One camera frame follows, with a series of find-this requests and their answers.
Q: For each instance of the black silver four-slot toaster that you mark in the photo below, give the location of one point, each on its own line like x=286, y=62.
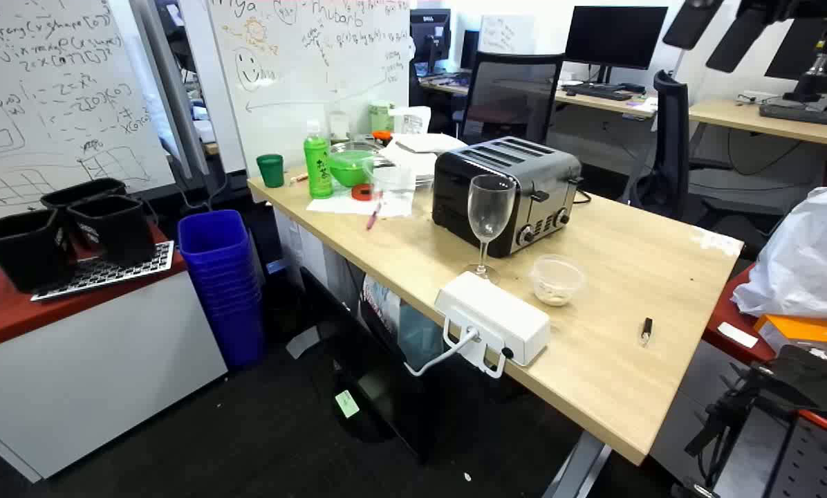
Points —
x=544, y=184

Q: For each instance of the red tape roll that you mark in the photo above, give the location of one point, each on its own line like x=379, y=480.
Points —
x=362, y=192

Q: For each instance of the clear wine glass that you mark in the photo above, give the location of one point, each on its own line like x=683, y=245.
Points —
x=491, y=207

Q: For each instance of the white folded stack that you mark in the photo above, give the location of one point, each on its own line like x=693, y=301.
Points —
x=414, y=153

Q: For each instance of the white rectangular box device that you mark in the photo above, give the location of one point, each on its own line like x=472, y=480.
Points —
x=491, y=318

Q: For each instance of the green plastic bottle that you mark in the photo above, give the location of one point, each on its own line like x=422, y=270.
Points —
x=320, y=173

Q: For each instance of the white jug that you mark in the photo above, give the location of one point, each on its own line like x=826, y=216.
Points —
x=411, y=119

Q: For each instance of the clear plastic snack container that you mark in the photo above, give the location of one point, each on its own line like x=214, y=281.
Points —
x=556, y=282

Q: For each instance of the dark green cup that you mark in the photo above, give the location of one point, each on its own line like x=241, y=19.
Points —
x=268, y=173

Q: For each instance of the black mesh office chair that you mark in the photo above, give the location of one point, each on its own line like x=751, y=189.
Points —
x=512, y=97

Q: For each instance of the whiteboard with smiley drawing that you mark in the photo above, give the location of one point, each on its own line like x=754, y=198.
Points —
x=311, y=65

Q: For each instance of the black computer monitor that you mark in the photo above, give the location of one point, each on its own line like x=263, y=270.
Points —
x=429, y=36
x=615, y=34

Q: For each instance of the black keyboard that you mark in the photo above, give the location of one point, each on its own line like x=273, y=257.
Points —
x=606, y=91

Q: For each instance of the black plastic bin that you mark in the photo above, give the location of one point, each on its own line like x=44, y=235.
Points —
x=26, y=250
x=80, y=192
x=118, y=225

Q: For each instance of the white perforated tray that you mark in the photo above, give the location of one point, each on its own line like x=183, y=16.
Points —
x=108, y=275

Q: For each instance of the white cabinet with red top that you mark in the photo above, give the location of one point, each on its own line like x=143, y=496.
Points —
x=80, y=368

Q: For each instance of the wooden office desk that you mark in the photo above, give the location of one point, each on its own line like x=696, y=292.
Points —
x=762, y=119

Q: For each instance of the white paper with writing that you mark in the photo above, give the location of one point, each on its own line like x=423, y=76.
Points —
x=54, y=99

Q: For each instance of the white plastic bag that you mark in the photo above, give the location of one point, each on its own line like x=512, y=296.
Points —
x=802, y=252

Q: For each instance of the orange folder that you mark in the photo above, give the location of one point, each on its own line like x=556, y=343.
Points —
x=813, y=330

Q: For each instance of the black perforated mounting frame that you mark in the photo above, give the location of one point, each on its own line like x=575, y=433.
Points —
x=780, y=451

